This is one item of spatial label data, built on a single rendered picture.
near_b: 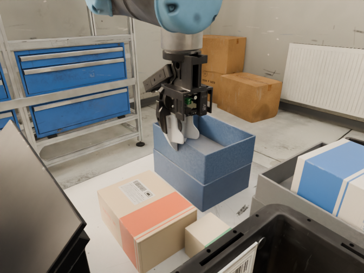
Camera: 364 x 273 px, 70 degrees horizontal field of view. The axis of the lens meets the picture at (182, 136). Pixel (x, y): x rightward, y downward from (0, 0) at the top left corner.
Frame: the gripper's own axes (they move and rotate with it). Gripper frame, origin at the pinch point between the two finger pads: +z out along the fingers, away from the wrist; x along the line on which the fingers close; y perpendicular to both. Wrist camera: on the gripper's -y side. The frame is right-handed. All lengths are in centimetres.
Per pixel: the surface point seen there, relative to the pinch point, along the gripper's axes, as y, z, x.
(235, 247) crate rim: 33.1, -10.6, -17.9
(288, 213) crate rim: 33.3, -10.7, -11.5
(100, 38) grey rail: -143, -10, 38
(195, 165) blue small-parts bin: 7.2, 2.0, -0.2
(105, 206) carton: 3.3, 6.1, -18.4
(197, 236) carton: 18.7, 6.3, -9.1
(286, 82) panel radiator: -120, 46, 238
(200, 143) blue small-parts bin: -4.0, 4.9, 10.8
